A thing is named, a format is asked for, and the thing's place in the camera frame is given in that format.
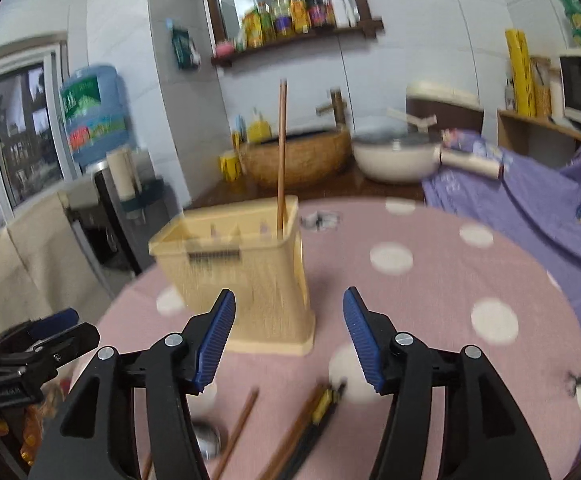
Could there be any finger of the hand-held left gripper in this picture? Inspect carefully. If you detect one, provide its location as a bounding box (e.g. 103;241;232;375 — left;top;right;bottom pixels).
0;308;80;349
0;323;101;367

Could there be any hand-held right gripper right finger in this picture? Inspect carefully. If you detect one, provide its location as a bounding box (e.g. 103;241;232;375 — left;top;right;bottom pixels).
343;286;554;480

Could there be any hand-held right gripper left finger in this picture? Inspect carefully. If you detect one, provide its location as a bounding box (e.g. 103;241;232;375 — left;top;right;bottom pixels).
29;288;236;480

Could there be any beige plastic utensil holder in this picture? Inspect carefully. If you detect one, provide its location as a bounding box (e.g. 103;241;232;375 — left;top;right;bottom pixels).
149;195;316;357

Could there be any metal spoon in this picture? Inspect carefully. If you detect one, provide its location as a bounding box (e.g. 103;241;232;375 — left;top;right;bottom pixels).
192;421;222;461

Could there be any beige cloth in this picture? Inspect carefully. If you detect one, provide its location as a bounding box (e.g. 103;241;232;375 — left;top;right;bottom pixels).
0;192;116;331

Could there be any pink polka dot tablecloth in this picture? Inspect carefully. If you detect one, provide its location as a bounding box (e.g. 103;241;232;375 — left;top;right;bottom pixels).
93;197;581;480

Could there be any brown chopstick pair with black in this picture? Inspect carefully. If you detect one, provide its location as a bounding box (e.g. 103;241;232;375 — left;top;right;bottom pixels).
278;379;347;480

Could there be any water dispenser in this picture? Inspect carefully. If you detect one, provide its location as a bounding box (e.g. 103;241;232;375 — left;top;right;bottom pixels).
68;160;191;281

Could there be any yellow box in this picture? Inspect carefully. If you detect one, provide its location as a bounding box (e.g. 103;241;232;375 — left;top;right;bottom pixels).
219;152;244;182

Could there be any white pan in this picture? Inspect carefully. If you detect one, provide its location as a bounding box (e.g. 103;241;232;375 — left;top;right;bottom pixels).
353;130;504;184

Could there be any woven basin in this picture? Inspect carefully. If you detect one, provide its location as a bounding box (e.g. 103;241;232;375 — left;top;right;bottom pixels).
240;129;352;191

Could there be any glass door cabinet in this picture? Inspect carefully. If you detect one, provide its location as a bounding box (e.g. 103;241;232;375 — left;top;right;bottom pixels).
0;35;78;241

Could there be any blue water jug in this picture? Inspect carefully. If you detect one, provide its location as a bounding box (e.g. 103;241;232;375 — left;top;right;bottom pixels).
60;64;134;168

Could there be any yellow bottle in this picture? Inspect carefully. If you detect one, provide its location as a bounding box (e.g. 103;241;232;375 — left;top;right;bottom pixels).
247;107;272;143

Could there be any white rice paddle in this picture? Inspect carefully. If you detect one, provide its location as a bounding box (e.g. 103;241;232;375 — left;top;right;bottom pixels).
387;107;439;133

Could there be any purple floral cloth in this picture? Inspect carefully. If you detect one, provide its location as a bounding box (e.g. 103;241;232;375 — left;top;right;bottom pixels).
421;130;581;441

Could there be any bamboo faucet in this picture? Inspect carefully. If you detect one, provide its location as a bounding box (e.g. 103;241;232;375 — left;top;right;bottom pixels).
315;89;347;133

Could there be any brown and white rice cooker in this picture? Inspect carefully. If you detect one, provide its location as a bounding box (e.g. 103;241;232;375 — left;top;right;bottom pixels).
407;82;485;136

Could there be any wooden cabinet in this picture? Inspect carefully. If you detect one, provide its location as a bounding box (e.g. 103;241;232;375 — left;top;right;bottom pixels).
497;109;581;166

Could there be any green hanging packet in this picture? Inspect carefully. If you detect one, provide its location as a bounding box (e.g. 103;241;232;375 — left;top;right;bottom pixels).
170;19;202;70

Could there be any yellow roll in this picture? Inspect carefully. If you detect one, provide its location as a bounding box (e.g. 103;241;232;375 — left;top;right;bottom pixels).
505;29;536;117

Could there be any dark wooden mirror shelf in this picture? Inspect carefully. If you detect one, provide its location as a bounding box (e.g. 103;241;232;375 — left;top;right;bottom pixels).
199;0;385;68

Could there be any row of bottles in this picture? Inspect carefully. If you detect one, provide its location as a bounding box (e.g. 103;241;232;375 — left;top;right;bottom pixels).
240;0;361;51

